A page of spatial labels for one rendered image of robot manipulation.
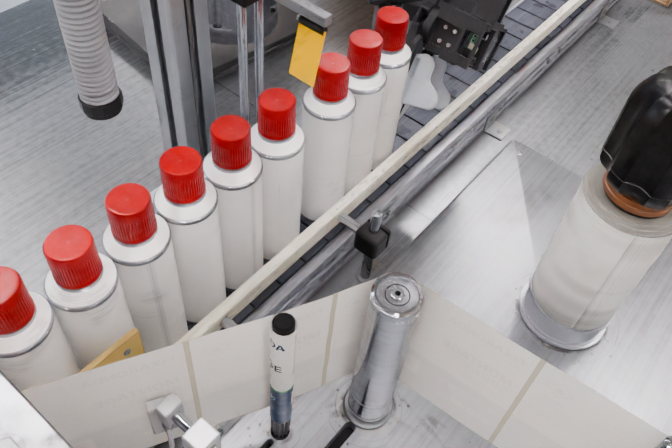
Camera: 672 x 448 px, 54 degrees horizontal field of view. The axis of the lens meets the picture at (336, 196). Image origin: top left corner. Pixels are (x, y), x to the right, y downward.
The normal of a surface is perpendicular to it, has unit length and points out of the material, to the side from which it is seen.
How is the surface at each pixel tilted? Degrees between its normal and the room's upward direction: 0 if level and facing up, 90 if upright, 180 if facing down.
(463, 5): 60
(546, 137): 0
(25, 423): 0
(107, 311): 90
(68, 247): 3
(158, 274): 90
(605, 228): 92
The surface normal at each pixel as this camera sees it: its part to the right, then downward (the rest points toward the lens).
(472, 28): -0.51, 0.14
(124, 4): 0.11, -0.67
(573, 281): -0.68, 0.51
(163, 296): 0.63, 0.61
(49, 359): 0.81, 0.48
